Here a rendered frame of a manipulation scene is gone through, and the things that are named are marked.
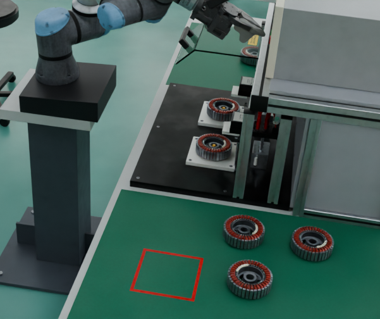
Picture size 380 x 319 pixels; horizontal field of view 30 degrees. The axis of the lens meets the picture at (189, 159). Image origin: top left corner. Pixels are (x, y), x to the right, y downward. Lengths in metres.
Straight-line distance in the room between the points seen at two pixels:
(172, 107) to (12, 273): 0.96
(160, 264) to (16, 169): 1.77
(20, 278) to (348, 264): 1.42
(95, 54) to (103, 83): 2.13
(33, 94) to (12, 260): 0.81
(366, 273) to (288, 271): 0.20
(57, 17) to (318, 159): 1.00
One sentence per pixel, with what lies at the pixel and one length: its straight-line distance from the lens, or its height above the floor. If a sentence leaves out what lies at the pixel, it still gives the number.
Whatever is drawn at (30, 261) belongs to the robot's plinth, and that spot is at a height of 0.02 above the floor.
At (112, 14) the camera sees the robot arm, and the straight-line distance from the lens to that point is 1.98.
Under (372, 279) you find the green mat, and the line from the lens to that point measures 1.89.
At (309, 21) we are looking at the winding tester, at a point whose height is 1.29.
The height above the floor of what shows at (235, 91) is 0.88.
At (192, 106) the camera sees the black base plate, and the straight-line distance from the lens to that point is 2.46.
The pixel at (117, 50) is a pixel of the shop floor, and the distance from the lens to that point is 4.63.
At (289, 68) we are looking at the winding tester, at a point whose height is 1.15.
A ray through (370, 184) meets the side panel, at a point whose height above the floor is 0.89.
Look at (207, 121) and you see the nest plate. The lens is 2.35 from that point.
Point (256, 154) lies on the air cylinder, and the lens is 2.14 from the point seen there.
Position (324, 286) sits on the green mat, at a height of 0.75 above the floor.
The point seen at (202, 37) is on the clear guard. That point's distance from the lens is 2.26.
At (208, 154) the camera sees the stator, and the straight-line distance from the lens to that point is 2.14.
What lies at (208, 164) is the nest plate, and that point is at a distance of 2.14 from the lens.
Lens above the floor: 1.98
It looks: 34 degrees down
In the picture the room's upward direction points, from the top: 5 degrees clockwise
